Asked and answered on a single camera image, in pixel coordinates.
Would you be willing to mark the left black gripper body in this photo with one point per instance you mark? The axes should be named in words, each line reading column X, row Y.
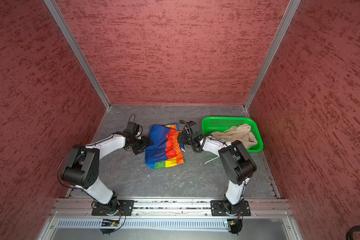
column 140, row 144

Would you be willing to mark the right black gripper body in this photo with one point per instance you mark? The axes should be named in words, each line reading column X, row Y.
column 186, row 139

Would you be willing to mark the rainbow striped shorts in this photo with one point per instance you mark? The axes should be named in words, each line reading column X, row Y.
column 166, row 151

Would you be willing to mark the beige shorts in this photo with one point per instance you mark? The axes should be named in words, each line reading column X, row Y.
column 240, row 133

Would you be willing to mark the green plastic basket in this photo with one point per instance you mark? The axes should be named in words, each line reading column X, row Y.
column 220, row 124

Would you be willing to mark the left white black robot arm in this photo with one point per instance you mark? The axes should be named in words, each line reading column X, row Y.
column 82, row 164

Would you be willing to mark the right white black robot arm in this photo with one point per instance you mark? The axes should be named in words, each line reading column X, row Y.
column 236, row 160

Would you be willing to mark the left base connector board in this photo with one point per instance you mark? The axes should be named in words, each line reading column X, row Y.
column 109, row 223

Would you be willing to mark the base connector board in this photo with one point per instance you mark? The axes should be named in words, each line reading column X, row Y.
column 234, row 226
column 109, row 223

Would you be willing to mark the right base connector board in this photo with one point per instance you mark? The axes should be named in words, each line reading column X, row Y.
column 234, row 226

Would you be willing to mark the white perforated vent strip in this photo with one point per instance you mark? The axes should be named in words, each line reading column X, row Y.
column 171, row 224

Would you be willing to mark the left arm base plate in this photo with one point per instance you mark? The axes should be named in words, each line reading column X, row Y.
column 113, row 208

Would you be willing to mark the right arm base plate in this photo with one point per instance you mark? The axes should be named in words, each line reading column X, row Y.
column 225, row 208

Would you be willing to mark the aluminium front rail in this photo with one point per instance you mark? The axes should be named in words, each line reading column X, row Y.
column 81, row 207

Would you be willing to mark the left aluminium corner post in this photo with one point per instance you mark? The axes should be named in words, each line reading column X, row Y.
column 70, row 38

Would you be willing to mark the aluminium corner post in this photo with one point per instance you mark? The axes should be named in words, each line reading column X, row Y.
column 70, row 38
column 279, row 35

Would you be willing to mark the right aluminium corner post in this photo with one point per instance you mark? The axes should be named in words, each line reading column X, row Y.
column 279, row 35

